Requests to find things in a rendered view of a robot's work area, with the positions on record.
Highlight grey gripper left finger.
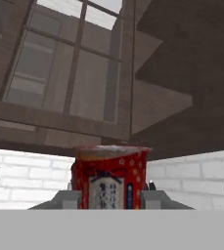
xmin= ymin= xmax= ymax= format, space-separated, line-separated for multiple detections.
xmin=28 ymin=182 xmax=83 ymax=211

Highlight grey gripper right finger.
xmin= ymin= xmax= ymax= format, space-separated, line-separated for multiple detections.
xmin=140 ymin=181 xmax=195 ymax=211

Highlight brown glass cabinet door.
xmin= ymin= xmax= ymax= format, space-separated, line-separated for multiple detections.
xmin=0 ymin=0 xmax=137 ymax=142

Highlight brown open wall cabinet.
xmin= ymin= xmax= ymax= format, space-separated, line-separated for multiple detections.
xmin=129 ymin=0 xmax=224 ymax=162

